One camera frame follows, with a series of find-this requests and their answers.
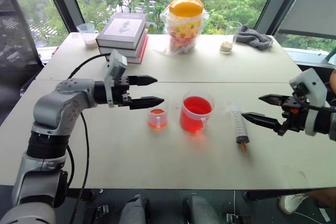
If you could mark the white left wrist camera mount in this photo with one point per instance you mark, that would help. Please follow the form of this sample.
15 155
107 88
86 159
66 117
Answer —
116 64

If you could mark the grey roller blind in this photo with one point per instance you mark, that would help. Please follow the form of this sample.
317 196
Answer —
312 1

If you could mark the grey crumpled cloth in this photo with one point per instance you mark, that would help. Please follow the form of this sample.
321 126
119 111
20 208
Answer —
254 37

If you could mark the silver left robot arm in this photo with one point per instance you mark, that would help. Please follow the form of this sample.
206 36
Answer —
52 108

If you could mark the candy jar orange lid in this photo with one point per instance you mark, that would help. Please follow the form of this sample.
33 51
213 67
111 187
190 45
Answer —
185 24

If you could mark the grey book white pages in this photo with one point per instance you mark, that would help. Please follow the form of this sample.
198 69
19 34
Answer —
131 48

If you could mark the large beaker with red liquid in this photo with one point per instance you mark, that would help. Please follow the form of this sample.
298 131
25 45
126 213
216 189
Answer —
195 115

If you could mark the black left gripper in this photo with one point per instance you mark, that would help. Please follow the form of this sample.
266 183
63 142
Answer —
121 82

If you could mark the small clear cup red liquid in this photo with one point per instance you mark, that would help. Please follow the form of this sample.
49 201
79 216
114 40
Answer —
157 120

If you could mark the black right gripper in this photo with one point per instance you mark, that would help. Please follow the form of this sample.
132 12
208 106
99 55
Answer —
295 117

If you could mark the dark rounded grey shape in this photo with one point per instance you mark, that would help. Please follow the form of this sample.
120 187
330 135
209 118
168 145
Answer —
200 209
135 209

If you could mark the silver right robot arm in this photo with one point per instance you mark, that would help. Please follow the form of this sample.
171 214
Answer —
328 123

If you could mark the white sneaker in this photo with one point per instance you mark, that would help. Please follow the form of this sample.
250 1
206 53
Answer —
291 203

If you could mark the green and white object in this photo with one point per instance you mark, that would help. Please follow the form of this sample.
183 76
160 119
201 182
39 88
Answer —
332 57

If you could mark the tall glass with sand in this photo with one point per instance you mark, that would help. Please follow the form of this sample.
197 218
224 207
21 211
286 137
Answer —
229 39

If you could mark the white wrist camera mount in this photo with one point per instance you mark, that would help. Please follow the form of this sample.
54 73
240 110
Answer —
116 64
313 85

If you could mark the person's bare leg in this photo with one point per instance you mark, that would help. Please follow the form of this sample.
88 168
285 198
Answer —
324 197

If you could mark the person's bare forearm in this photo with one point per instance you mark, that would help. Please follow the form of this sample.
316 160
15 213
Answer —
333 81

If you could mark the red cover book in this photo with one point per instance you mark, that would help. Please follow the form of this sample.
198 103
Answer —
141 53

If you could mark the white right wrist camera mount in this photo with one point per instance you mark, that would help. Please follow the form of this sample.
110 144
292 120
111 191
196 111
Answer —
313 85

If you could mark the clear measuring cup white powder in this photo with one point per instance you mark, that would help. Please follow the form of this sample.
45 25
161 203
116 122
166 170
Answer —
88 36

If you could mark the clear plastic syringe orange tip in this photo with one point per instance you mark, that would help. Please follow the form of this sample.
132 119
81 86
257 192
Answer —
237 123

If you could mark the thick grey hardcover book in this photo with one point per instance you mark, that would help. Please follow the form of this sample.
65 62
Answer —
122 31

